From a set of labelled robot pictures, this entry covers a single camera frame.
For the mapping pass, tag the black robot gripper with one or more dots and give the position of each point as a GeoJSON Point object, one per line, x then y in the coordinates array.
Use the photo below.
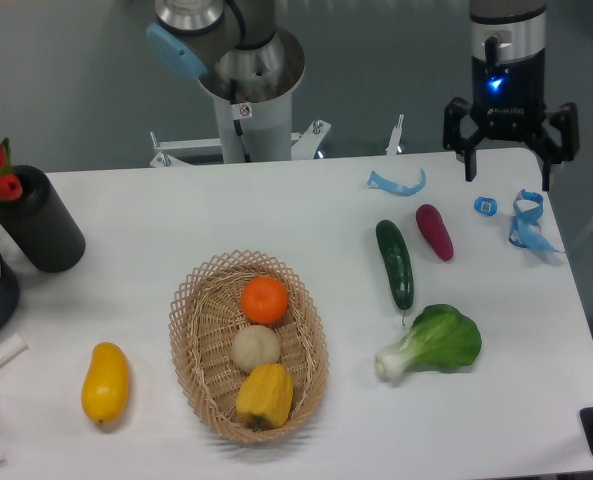
{"type": "Point", "coordinates": [508, 105]}

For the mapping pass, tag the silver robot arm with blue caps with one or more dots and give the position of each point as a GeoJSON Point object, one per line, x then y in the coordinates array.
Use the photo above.
{"type": "Point", "coordinates": [235, 49]}

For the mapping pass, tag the woven wicker oval basket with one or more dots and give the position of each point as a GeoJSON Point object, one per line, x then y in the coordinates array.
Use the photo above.
{"type": "Point", "coordinates": [205, 317]}

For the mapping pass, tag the yellow bell pepper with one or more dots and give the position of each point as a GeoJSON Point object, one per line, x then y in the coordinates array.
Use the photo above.
{"type": "Point", "coordinates": [265, 398]}

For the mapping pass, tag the small blue tape roll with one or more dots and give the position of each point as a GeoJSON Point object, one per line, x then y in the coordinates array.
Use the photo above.
{"type": "Point", "coordinates": [485, 206]}

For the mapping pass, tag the tangled blue tape strip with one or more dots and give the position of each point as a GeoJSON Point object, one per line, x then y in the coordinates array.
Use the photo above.
{"type": "Point", "coordinates": [525, 230]}

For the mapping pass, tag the purple sweet potato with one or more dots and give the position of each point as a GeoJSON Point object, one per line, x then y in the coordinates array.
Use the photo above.
{"type": "Point", "coordinates": [432, 227]}

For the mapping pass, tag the blue tape strip curved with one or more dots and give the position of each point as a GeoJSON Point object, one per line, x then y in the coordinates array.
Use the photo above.
{"type": "Point", "coordinates": [376, 181]}

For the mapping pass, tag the dark green cucumber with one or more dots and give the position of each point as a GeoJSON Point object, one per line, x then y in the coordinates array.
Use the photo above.
{"type": "Point", "coordinates": [397, 262]}

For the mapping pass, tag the green bok choy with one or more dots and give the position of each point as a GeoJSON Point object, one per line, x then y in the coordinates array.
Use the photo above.
{"type": "Point", "coordinates": [440, 338]}

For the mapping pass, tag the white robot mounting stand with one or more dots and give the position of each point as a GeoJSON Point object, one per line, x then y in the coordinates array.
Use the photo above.
{"type": "Point", "coordinates": [248, 132]}

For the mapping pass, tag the orange tangerine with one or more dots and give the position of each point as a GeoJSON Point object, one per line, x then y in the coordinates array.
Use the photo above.
{"type": "Point", "coordinates": [264, 300]}

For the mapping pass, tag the white steamed bun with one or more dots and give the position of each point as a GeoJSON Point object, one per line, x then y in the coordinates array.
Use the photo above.
{"type": "Point", "coordinates": [253, 346]}

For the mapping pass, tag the yellow mango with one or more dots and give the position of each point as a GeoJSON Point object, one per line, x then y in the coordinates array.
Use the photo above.
{"type": "Point", "coordinates": [106, 387]}

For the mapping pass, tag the black ribbed cylindrical vase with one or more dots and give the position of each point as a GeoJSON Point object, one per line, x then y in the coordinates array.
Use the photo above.
{"type": "Point", "coordinates": [41, 225]}

